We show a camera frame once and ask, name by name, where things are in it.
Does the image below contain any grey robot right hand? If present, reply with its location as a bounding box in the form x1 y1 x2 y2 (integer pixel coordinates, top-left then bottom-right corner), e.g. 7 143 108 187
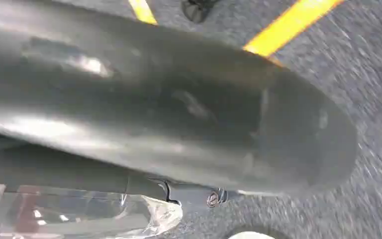
0 0 359 209

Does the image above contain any yellow floor tape outline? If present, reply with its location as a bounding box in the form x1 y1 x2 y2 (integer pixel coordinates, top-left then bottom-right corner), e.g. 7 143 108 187
128 0 344 67

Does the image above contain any white rounded object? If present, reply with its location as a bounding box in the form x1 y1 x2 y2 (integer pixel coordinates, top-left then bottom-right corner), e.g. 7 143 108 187
227 231 277 239

